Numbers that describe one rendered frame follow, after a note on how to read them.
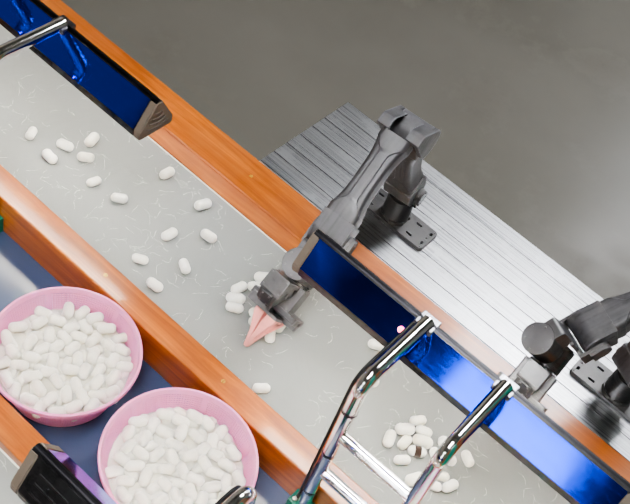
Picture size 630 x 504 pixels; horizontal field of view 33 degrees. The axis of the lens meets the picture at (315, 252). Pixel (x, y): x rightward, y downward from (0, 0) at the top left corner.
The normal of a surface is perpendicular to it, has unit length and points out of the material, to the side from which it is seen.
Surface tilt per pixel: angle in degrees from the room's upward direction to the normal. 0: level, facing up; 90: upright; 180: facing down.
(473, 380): 58
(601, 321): 30
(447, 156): 0
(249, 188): 0
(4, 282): 0
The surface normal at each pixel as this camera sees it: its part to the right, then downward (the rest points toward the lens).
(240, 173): 0.22, -0.62
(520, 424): -0.42, 0.09
